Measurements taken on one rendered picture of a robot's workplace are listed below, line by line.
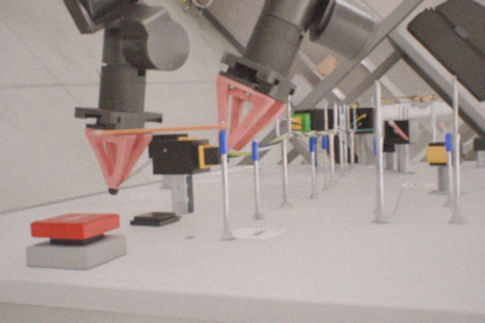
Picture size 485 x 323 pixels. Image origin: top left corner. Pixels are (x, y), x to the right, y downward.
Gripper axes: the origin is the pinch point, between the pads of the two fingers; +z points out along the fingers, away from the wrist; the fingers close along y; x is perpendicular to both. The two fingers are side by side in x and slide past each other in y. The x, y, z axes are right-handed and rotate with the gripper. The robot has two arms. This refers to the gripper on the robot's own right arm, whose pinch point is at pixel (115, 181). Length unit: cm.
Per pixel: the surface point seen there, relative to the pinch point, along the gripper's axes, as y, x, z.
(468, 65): 105, -32, -27
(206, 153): -1.3, -13.8, -5.6
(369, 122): 78, -13, -9
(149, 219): -7.6, -11.1, 1.7
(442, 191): 24.5, -37.1, -2.3
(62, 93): 178, 186, -3
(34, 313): -2.9, 9.9, 19.9
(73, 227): -24.9, -16.5, -1.6
